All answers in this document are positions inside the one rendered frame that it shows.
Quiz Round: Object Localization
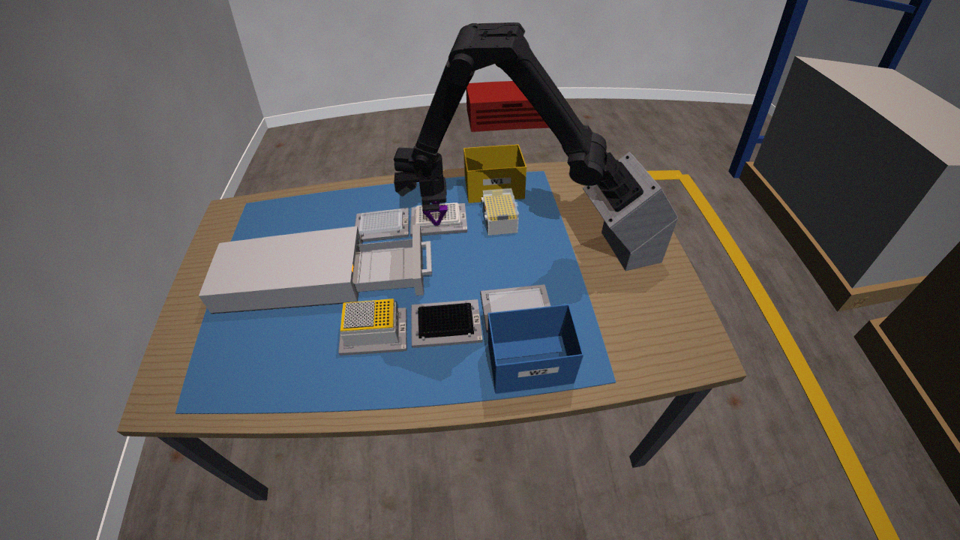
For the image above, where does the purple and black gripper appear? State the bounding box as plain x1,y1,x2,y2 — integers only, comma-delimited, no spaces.
421,174,448,226

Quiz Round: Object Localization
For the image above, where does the blue bench mat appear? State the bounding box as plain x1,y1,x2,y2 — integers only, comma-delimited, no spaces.
175,171,616,414

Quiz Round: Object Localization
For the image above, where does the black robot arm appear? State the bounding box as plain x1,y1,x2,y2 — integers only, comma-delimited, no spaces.
394,22,644,212

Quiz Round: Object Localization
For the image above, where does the blue open-top bin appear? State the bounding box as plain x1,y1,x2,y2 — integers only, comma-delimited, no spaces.
488,304,584,394

